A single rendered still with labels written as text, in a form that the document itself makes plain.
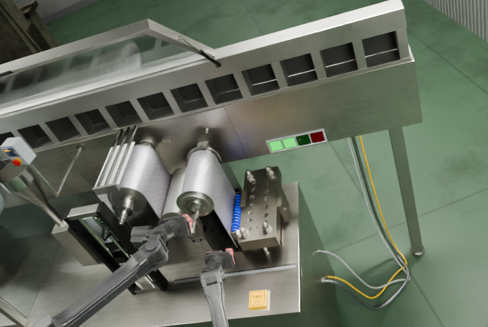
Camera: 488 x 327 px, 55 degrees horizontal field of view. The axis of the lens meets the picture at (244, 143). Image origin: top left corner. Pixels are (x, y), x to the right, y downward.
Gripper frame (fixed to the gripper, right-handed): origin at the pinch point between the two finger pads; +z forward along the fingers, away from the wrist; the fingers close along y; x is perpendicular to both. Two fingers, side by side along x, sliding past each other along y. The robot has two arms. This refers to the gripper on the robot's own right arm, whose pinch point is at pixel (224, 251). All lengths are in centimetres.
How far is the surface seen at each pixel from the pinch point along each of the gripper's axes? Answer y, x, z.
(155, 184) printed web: -23.1, 31.7, 4.2
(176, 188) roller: -17.2, 27.2, 9.4
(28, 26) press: -375, 225, 427
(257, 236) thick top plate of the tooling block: 12.1, 1.3, 7.9
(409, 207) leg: 73, -23, 83
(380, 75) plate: 72, 51, 18
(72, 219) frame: -46, 30, -22
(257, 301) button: 9.5, -19.4, -5.3
